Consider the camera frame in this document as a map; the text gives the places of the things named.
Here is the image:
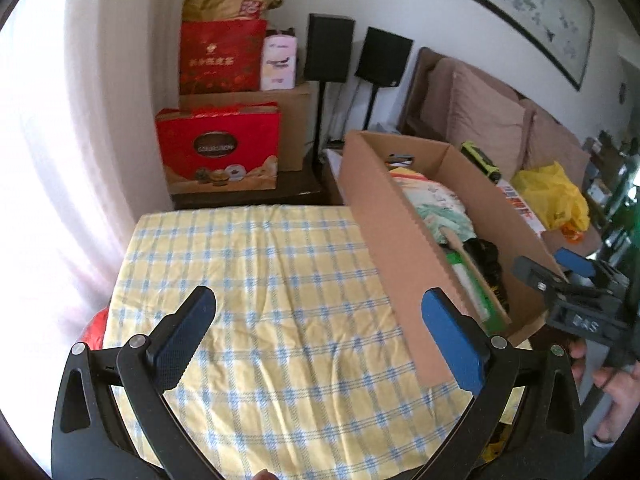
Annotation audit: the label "wooden spatula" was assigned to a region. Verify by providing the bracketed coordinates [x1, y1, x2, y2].
[439, 226, 511, 326]

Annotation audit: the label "striped colourful packaged towels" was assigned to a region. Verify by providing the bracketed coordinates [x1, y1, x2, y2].
[390, 168, 476, 245]

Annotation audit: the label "green white packaged cloth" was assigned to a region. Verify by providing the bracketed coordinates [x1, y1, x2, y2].
[445, 248, 506, 335]

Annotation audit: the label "person's right hand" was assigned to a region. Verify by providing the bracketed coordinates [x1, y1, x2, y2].
[591, 363, 640, 446]

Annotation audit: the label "person's left hand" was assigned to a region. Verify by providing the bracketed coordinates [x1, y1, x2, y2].
[252, 469, 278, 480]

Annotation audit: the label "red plastic bag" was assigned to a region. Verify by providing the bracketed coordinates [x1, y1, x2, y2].
[80, 307, 108, 350]

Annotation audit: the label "yellow plastic bag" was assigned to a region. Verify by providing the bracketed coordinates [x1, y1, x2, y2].
[511, 162, 590, 233]

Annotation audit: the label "open cardboard box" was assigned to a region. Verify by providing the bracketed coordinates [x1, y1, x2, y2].
[337, 131, 561, 387]

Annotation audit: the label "beige sofa cushion right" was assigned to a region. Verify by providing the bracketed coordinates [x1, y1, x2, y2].
[520, 99, 590, 188]

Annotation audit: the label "beige sofa cushion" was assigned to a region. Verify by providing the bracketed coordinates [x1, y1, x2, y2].
[520, 99, 590, 188]
[420, 58, 530, 180]

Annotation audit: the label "yellow blue checkered cloth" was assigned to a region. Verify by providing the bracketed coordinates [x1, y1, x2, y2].
[104, 206, 471, 479]

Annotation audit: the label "beige sofa cushion left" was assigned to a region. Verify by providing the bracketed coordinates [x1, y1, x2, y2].
[420, 58, 530, 180]

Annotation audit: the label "white curtain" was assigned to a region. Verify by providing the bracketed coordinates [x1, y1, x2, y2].
[1, 0, 179, 344]

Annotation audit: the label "dark wooden side table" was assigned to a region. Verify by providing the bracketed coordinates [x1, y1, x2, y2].
[172, 167, 328, 210]

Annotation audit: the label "red collection gift box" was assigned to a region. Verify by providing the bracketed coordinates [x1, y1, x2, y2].
[155, 102, 281, 195]

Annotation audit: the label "right black speaker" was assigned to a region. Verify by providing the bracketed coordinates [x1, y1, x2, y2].
[355, 27, 413, 88]

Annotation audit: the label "black speaker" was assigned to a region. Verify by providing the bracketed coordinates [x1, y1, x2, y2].
[355, 27, 413, 88]
[304, 13, 356, 84]

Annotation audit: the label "framed ink painting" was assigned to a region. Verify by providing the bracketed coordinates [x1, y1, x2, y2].
[474, 0, 594, 89]

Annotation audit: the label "left black speaker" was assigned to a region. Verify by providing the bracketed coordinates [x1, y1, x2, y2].
[304, 13, 356, 84]

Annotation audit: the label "red gift bag upper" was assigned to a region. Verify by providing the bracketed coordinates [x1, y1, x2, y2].
[179, 18, 268, 96]

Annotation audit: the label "white pink tissue pack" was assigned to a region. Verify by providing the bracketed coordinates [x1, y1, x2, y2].
[260, 34, 297, 91]

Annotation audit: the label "brown paper bag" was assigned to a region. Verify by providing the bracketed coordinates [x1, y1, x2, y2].
[182, 0, 283, 22]

